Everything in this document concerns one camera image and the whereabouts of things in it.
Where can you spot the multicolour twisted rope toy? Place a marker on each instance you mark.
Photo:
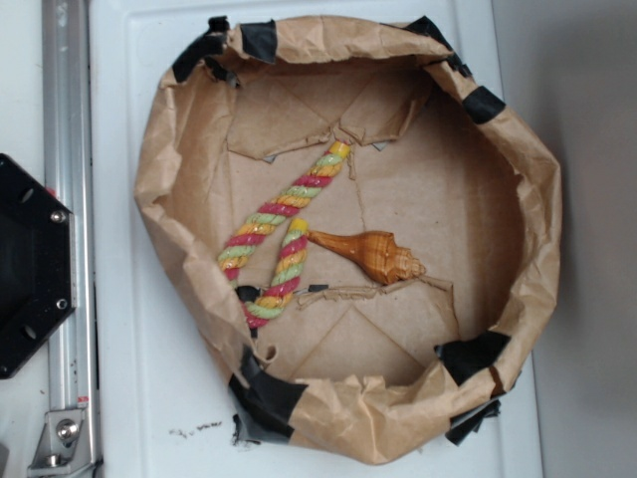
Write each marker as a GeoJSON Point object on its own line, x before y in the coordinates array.
{"type": "Point", "coordinates": [271, 303]}

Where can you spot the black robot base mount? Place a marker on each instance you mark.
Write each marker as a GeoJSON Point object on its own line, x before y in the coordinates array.
{"type": "Point", "coordinates": [37, 284]}

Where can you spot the orange spiral sea shell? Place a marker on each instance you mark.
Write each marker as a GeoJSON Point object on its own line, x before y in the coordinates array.
{"type": "Point", "coordinates": [375, 253]}

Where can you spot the aluminium extrusion rail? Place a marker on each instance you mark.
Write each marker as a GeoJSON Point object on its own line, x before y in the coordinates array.
{"type": "Point", "coordinates": [72, 349]}

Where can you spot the metal corner bracket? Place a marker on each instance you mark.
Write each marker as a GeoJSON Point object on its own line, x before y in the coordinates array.
{"type": "Point", "coordinates": [64, 447]}

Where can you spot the brown paper bag bin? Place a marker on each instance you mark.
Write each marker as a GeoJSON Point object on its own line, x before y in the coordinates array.
{"type": "Point", "coordinates": [351, 366]}

